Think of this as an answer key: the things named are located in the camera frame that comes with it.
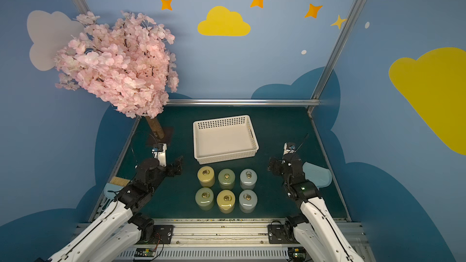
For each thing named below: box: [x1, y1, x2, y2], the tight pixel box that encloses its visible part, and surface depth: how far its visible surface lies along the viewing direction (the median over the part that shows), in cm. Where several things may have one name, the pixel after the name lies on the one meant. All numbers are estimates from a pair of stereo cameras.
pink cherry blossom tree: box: [54, 11, 179, 139], surface depth 66 cm
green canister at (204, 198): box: [194, 186, 215, 212], surface depth 78 cm
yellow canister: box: [216, 189, 237, 215], surface depth 78 cm
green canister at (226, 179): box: [217, 168, 236, 191], surface depth 85 cm
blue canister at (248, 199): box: [239, 189, 258, 215], surface depth 78 cm
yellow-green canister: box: [197, 165, 216, 188], surface depth 85 cm
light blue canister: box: [239, 168, 258, 191], surface depth 84 cm
